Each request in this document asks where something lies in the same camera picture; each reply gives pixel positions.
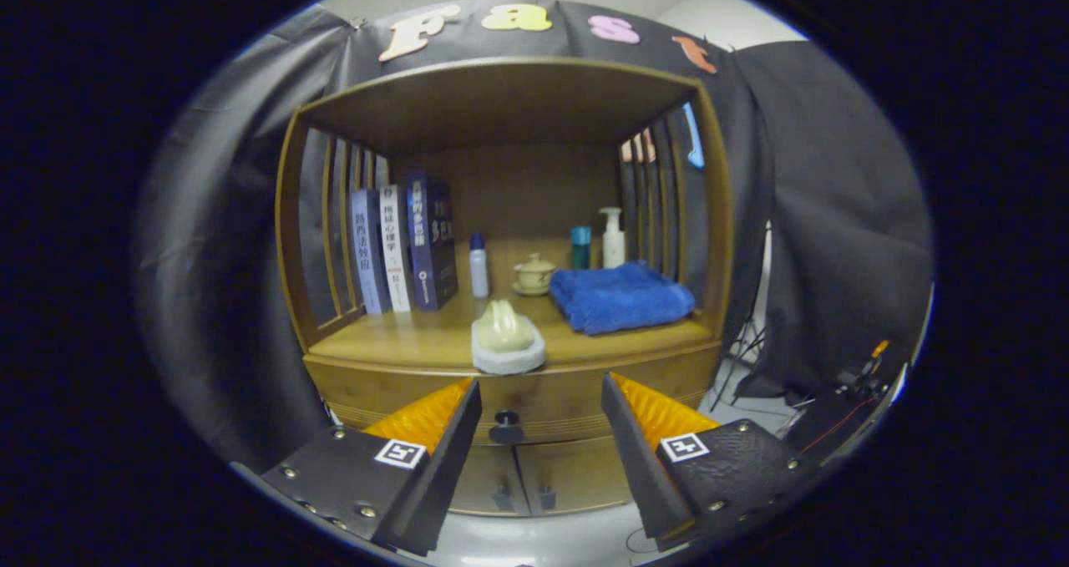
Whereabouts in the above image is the pale green handled sponge brush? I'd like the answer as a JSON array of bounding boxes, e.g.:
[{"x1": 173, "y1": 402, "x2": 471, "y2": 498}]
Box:
[{"x1": 470, "y1": 300, "x2": 548, "y2": 377}]

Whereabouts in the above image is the beige lidded teacup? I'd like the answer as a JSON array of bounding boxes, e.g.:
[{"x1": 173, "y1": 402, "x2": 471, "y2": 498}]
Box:
[{"x1": 512, "y1": 253, "x2": 558, "y2": 297}]

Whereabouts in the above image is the light blue book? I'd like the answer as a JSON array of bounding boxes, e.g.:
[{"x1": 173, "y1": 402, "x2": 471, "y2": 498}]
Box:
[{"x1": 349, "y1": 188, "x2": 393, "y2": 316}]

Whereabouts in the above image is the wooden cabinet door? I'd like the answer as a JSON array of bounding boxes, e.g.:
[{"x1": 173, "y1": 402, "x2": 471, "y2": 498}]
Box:
[
  {"x1": 514, "y1": 436, "x2": 637, "y2": 515},
  {"x1": 447, "y1": 442, "x2": 530, "y2": 518}
]

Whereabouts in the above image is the black tool orange tip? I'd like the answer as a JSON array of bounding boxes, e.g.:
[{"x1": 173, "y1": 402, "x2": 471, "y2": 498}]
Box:
[{"x1": 823, "y1": 339, "x2": 893, "y2": 409}]

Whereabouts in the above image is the dark blue book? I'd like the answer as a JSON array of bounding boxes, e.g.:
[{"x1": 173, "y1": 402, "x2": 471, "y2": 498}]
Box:
[{"x1": 405, "y1": 173, "x2": 460, "y2": 313}]

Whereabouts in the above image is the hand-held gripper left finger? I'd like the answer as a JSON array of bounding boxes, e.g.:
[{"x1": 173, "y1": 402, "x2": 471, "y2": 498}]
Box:
[{"x1": 251, "y1": 377, "x2": 484, "y2": 558}]

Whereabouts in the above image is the small white bottle blue cap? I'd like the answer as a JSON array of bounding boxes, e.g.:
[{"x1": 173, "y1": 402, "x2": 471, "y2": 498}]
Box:
[{"x1": 469, "y1": 232, "x2": 492, "y2": 301}]

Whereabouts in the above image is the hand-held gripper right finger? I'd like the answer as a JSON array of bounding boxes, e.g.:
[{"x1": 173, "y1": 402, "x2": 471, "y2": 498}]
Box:
[{"x1": 600, "y1": 372, "x2": 823, "y2": 553}]

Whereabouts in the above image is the black tripod stand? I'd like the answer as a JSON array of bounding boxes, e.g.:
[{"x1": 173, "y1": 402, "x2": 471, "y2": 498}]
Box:
[{"x1": 708, "y1": 225, "x2": 775, "y2": 411}]

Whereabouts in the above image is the white pump bottle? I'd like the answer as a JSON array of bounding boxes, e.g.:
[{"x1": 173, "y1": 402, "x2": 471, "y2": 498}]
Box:
[{"x1": 599, "y1": 207, "x2": 627, "y2": 270}]

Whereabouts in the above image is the black backdrop cloth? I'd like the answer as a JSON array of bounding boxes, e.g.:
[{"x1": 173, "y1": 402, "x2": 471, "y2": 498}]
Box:
[{"x1": 134, "y1": 0, "x2": 935, "y2": 472}]

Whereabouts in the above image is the white book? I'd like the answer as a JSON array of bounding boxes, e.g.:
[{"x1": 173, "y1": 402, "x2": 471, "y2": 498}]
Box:
[{"x1": 379, "y1": 185, "x2": 415, "y2": 315}]

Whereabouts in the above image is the wooden cabinet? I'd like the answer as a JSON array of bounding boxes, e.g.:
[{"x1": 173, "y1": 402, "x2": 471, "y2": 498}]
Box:
[{"x1": 276, "y1": 56, "x2": 735, "y2": 519}]

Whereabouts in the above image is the blue folded towel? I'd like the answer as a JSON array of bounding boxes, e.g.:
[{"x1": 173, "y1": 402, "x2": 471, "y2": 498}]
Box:
[{"x1": 548, "y1": 261, "x2": 697, "y2": 337}]

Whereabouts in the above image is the wooden countertop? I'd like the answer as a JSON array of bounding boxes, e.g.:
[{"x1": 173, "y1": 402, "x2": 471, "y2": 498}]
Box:
[{"x1": 307, "y1": 287, "x2": 721, "y2": 373}]

